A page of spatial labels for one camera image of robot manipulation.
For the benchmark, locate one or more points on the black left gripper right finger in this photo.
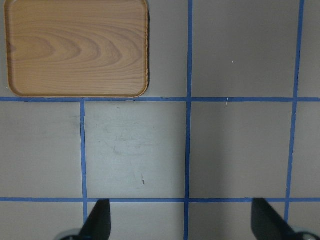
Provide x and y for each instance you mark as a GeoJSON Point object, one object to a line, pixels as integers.
{"type": "Point", "coordinates": [267, 224]}

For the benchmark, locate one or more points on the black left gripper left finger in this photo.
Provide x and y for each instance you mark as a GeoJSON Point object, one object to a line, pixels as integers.
{"type": "Point", "coordinates": [98, 224]}

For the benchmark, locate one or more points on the wooden rectangular tray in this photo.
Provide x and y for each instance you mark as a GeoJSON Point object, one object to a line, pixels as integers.
{"type": "Point", "coordinates": [77, 48]}

